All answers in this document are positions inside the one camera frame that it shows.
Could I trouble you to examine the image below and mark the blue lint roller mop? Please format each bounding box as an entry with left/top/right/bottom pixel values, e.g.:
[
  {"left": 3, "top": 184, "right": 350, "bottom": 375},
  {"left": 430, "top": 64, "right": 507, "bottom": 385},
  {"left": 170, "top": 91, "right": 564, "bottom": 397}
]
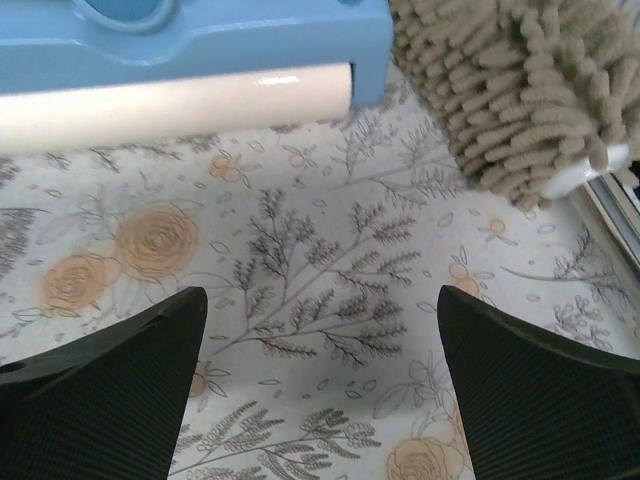
[{"left": 1, "top": 1, "right": 393, "bottom": 156}]

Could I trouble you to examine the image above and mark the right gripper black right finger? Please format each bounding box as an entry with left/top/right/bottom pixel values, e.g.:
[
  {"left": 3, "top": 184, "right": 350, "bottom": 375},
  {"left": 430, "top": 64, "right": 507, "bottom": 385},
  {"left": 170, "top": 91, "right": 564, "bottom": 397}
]
[{"left": 437, "top": 286, "right": 639, "bottom": 480}]

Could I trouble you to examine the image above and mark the beige chenille duster mop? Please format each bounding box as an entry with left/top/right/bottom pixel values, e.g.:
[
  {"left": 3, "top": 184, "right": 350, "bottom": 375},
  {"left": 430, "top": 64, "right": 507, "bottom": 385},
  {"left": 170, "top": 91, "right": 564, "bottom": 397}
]
[{"left": 390, "top": 0, "right": 639, "bottom": 211}]

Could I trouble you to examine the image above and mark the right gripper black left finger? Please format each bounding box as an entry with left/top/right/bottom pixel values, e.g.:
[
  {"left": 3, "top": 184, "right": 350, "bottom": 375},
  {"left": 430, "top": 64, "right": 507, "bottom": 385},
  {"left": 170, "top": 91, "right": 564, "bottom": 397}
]
[{"left": 1, "top": 287, "right": 208, "bottom": 480}]

